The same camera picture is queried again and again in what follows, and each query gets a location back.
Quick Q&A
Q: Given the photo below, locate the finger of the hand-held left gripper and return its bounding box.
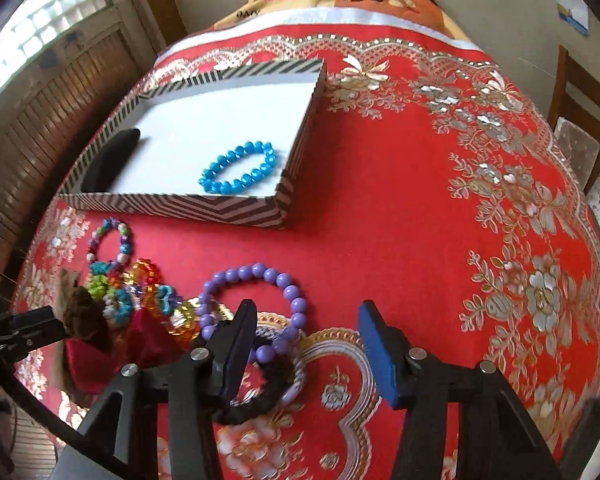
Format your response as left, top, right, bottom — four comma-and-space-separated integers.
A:
0, 306, 60, 330
0, 327, 67, 361

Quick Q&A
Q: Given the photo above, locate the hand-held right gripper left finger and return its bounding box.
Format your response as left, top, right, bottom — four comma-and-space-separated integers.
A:
55, 299, 258, 480

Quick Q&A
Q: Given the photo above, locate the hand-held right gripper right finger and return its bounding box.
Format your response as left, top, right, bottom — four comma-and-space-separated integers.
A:
358, 301, 563, 480

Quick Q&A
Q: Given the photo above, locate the brown scrunchie with cream ribbon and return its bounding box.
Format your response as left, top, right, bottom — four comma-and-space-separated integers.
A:
55, 267, 113, 353

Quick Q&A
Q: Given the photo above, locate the black scrunchie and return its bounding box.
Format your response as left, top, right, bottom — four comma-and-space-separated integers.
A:
212, 340, 296, 423

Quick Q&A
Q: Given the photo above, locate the pink white woven bracelet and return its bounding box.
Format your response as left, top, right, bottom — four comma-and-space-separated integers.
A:
230, 325, 311, 406

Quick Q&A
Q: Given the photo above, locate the colourful heart bead bracelet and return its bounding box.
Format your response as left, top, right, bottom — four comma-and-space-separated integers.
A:
157, 285, 187, 321

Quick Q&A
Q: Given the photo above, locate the red scrunchie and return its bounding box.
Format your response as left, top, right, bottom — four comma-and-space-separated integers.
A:
62, 307, 181, 393

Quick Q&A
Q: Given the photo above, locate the orange crystal bead bracelet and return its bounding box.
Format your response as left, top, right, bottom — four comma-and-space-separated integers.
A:
127, 258, 201, 348

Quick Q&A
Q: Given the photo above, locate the purple bead bracelet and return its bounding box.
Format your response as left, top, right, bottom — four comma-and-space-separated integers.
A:
198, 262, 306, 363

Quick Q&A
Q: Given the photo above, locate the multicolour round bead bracelet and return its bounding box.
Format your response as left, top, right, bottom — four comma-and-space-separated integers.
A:
86, 217, 135, 273

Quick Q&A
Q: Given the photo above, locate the striped cardboard box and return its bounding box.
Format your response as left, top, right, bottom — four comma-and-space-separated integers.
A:
59, 58, 329, 231

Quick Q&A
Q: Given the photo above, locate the red floral tablecloth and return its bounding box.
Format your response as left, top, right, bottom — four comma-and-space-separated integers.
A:
10, 7, 600, 480

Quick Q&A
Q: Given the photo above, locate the black oblong object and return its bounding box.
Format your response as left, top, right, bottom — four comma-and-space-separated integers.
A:
80, 128, 142, 193

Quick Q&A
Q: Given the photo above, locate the wooden louvred shutter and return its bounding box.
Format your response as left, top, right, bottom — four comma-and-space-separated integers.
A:
0, 25, 151, 281

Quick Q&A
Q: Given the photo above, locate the window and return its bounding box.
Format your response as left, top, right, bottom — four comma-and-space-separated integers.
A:
0, 0, 111, 116

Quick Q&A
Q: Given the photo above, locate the wooden chair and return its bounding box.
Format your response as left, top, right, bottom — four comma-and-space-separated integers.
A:
547, 45, 600, 196

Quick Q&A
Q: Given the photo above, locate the black cable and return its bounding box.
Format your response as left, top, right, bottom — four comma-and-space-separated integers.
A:
0, 360, 86, 446

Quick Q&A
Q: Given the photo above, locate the blue crystal bead bracelet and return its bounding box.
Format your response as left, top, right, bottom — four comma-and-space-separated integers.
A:
198, 141, 281, 196

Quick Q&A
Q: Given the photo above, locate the brown wooden post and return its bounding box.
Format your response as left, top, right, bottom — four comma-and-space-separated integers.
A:
140, 0, 188, 56

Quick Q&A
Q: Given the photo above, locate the wall poster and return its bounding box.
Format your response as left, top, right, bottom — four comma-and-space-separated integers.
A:
550, 0, 593, 36

